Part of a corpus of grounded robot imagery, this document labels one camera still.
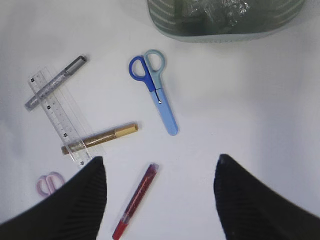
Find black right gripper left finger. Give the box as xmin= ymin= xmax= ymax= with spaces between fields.
xmin=0 ymin=156 xmax=107 ymax=240

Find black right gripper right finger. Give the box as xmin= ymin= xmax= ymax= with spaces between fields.
xmin=213 ymin=154 xmax=320 ymax=240

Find blue safety scissors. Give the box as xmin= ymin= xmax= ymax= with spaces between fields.
xmin=128 ymin=49 xmax=179 ymax=136

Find clear plastic sheet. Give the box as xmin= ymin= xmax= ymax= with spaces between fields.
xmin=181 ymin=0 xmax=251 ymax=33

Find clear plastic ruler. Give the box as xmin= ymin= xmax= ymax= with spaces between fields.
xmin=25 ymin=67 xmax=102 ymax=169

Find red glitter marker pen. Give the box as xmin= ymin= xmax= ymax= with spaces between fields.
xmin=112 ymin=163 xmax=160 ymax=240

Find gold glitter marker pen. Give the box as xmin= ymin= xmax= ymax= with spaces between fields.
xmin=61 ymin=123 xmax=139 ymax=155

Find silver glitter marker pen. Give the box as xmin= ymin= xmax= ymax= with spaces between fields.
xmin=24 ymin=55 xmax=87 ymax=111

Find green plastic woven basket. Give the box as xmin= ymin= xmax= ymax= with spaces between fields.
xmin=146 ymin=0 xmax=305 ymax=43

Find pink safety scissors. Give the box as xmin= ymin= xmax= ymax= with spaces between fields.
xmin=35 ymin=171 xmax=65 ymax=198

